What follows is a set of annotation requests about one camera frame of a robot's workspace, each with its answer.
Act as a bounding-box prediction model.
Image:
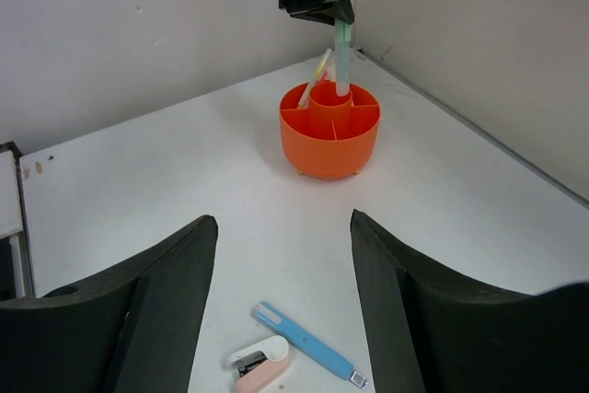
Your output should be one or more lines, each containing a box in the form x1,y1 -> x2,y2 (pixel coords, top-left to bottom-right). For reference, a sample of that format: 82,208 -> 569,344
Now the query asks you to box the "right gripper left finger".
1,215 -> 218,392

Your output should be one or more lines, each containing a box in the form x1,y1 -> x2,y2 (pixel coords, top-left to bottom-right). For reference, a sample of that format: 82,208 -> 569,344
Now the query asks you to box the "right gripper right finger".
350,211 -> 588,392

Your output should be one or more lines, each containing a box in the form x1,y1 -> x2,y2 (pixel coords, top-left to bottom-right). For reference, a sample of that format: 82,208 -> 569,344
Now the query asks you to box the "green highlighter marker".
334,20 -> 352,97

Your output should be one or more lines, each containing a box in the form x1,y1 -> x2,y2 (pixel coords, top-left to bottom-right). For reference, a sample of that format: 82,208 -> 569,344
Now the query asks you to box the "pink pen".
319,66 -> 336,82

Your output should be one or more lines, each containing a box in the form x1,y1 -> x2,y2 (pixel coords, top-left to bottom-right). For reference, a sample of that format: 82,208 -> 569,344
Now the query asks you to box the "pale yellow pen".
297,48 -> 332,109

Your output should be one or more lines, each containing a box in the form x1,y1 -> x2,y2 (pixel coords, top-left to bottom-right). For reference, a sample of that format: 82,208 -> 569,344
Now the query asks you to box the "blue pen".
252,301 -> 368,389

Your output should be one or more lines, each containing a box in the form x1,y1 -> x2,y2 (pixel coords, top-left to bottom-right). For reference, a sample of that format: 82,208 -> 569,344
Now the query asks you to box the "orange round divided container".
279,81 -> 381,179

